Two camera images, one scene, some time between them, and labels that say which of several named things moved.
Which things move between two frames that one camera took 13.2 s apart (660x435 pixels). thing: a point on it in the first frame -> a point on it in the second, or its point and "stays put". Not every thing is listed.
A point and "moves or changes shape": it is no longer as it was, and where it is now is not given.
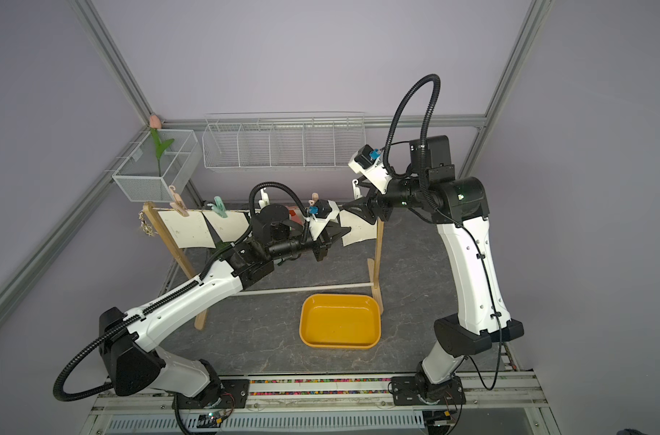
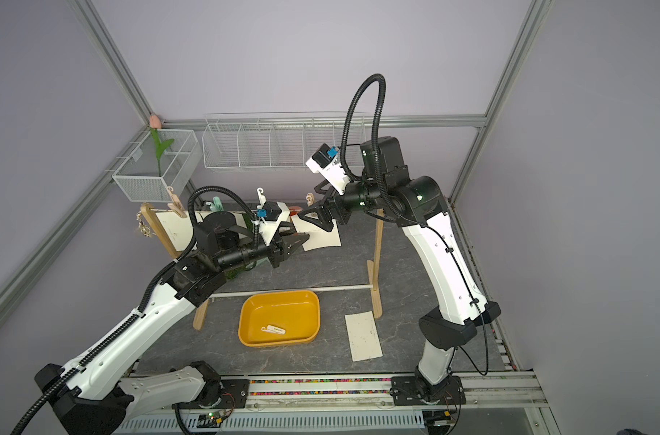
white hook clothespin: x=357 y=194 moves or changes shape
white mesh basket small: x=145 y=178 stays put
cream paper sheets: x=361 y=228 -> x=363 y=336
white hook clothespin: x=265 y=198 stays put
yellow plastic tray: x=340 y=321 -> x=297 y=312
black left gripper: x=322 y=248 -> x=280 y=247
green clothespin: x=219 y=207 stays put
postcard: x=190 y=232 stays put
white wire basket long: x=284 y=140 stays put
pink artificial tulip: x=160 y=147 stays put
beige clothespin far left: x=178 y=203 stays put
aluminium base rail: x=495 y=403 stays put
